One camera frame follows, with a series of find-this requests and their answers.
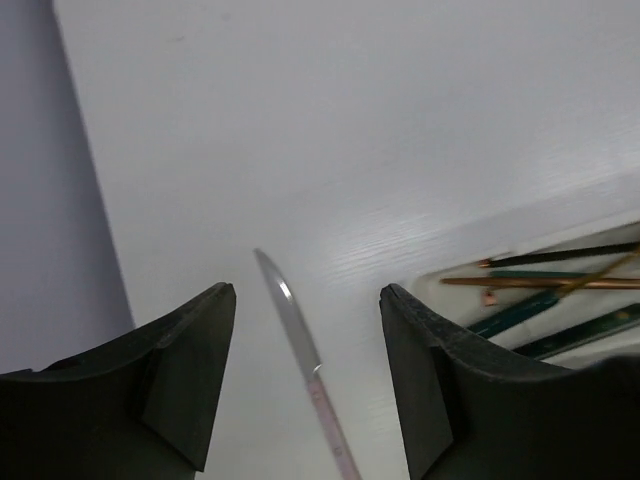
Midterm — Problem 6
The pink plastic knife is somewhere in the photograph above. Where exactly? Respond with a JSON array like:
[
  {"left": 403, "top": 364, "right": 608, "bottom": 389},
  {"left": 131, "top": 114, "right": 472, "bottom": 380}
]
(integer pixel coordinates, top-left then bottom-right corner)
[{"left": 253, "top": 248, "right": 362, "bottom": 480}]

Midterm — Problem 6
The upper white tray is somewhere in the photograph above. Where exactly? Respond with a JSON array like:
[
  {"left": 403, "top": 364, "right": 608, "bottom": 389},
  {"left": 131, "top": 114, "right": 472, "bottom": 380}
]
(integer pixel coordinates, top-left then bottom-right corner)
[{"left": 408, "top": 216, "right": 639, "bottom": 368}]

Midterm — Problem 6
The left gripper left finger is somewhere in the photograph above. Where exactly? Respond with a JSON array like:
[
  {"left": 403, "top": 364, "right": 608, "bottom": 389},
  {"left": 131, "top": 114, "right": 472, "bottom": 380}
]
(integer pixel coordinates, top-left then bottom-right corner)
[{"left": 1, "top": 283, "right": 236, "bottom": 479}]

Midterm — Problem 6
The gold spoon blue handle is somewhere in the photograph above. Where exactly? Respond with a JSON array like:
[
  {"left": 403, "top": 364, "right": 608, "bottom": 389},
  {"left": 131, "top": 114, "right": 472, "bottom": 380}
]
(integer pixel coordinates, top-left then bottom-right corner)
[{"left": 468, "top": 248, "right": 639, "bottom": 338}]

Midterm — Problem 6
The black plastic spoon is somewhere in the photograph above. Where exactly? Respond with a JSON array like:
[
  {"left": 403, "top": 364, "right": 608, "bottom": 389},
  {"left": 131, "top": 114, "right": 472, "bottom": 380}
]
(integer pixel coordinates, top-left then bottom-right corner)
[{"left": 477, "top": 242, "right": 639, "bottom": 268}]

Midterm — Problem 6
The copper metal spoon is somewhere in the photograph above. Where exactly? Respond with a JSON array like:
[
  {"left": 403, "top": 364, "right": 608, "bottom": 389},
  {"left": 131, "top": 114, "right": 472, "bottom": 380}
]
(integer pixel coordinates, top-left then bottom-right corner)
[{"left": 440, "top": 277, "right": 639, "bottom": 290}]

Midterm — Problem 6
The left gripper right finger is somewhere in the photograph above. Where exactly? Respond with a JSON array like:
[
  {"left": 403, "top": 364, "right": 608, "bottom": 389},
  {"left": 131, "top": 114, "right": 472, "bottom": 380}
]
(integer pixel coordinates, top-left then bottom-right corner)
[{"left": 380, "top": 284, "right": 639, "bottom": 479}]

